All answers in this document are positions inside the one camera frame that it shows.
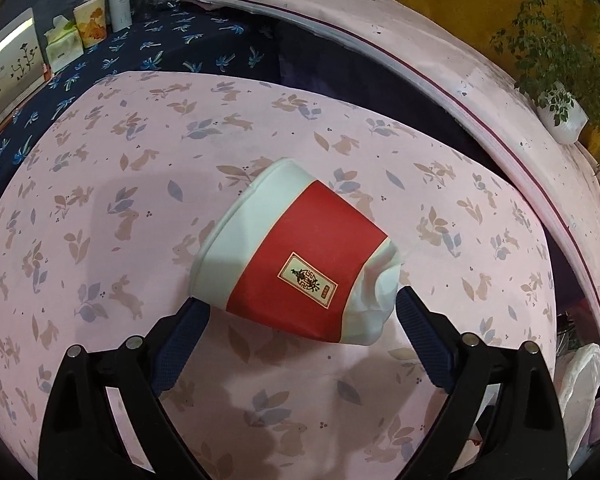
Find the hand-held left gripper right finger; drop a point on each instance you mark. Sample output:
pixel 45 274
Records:
pixel 425 340

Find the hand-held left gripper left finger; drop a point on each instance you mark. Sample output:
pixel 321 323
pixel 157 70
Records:
pixel 180 355

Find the red white paper cup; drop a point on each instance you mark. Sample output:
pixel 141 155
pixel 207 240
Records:
pixel 300 240

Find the white plastic bag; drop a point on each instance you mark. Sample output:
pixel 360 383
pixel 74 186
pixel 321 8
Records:
pixel 580 400

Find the pink rabbit print sheet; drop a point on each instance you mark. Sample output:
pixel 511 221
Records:
pixel 105 260

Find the dark purple cloth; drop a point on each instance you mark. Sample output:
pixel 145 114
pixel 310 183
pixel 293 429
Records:
pixel 430 105

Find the green plant in white pot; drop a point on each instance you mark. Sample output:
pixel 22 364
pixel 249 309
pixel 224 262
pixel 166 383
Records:
pixel 562 120

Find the pale pink cover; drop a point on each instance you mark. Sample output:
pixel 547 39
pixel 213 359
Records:
pixel 430 50

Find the navy floral cloth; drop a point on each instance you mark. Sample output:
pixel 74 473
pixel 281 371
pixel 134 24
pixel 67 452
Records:
pixel 180 40

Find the green tissue pack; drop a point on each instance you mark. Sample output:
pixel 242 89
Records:
pixel 65 47

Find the white folding card box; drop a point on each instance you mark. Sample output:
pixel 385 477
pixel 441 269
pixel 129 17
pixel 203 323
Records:
pixel 10 70

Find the orange flower print box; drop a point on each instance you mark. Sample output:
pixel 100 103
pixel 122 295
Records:
pixel 90 22

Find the white tube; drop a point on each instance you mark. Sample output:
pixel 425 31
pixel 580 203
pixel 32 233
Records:
pixel 119 2

